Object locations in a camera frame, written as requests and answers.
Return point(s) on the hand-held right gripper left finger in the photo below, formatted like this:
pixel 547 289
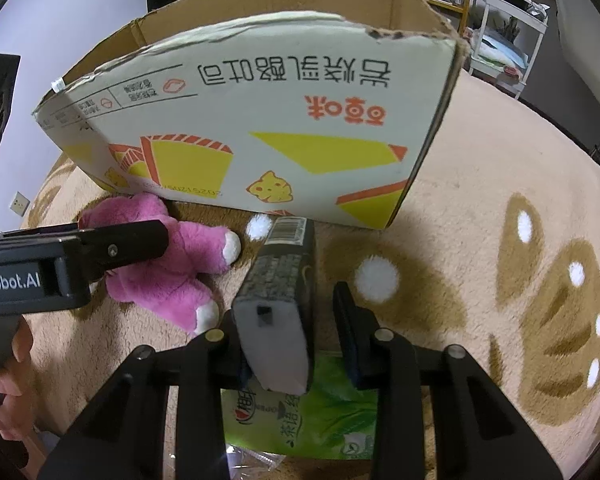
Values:
pixel 225 360

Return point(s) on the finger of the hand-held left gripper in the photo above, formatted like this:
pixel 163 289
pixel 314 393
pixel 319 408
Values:
pixel 130 245

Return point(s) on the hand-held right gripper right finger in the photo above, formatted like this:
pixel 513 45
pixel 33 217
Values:
pixel 357 355

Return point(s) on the pink plush bear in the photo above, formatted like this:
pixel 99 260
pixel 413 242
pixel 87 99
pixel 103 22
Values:
pixel 180 270

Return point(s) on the small black white box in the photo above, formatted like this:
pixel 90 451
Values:
pixel 280 280

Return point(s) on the printed cardboard box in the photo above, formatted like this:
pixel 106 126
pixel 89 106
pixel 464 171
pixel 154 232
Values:
pixel 280 135

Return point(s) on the person's left hand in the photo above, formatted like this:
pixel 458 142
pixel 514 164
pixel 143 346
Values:
pixel 15 385

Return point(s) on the green tissue pack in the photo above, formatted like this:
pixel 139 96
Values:
pixel 320 420

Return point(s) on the clear plastic wrapper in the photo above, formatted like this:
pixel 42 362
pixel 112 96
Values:
pixel 250 460

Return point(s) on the beige patterned blanket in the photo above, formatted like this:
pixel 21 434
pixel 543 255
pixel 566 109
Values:
pixel 480 210

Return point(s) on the folded towels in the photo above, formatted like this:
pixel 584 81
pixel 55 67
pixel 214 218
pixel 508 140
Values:
pixel 495 47

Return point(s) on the white utility cart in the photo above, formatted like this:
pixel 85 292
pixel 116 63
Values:
pixel 534 45

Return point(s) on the cream padded chair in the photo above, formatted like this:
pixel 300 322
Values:
pixel 580 10

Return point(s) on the white wall socket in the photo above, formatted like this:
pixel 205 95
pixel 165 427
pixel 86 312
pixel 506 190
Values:
pixel 20 203

